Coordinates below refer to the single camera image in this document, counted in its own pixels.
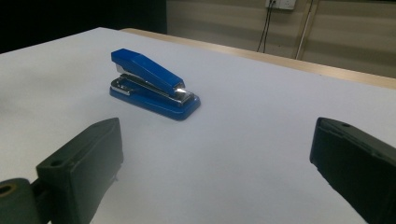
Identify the blue stapler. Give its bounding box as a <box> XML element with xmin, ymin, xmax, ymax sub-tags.
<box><xmin>109</xmin><ymin>48</ymin><xmax>202</xmax><ymax>121</ymax></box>

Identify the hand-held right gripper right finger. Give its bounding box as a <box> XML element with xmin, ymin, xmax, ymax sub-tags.
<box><xmin>309</xmin><ymin>117</ymin><xmax>396</xmax><ymax>224</ymax></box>

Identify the wooden table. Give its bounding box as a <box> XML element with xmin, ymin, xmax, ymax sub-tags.
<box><xmin>120</xmin><ymin>27</ymin><xmax>396</xmax><ymax>91</ymax></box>

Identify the black curtain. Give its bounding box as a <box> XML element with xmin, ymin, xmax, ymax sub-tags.
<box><xmin>0</xmin><ymin>0</ymin><xmax>167</xmax><ymax>54</ymax></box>

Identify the white table mat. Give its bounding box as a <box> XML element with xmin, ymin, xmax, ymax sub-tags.
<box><xmin>0</xmin><ymin>27</ymin><xmax>396</xmax><ymax>224</ymax></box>

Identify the black hanging cable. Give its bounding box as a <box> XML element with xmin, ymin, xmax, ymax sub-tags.
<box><xmin>256</xmin><ymin>0</ymin><xmax>274</xmax><ymax>53</ymax></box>
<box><xmin>263</xmin><ymin>6</ymin><xmax>276</xmax><ymax>54</ymax></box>

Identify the white wall socket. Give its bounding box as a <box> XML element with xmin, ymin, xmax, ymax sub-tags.
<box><xmin>264</xmin><ymin>0</ymin><xmax>297</xmax><ymax>11</ymax></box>

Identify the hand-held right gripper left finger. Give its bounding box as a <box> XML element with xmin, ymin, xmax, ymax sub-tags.
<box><xmin>35</xmin><ymin>117</ymin><xmax>124</xmax><ymax>224</ymax></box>

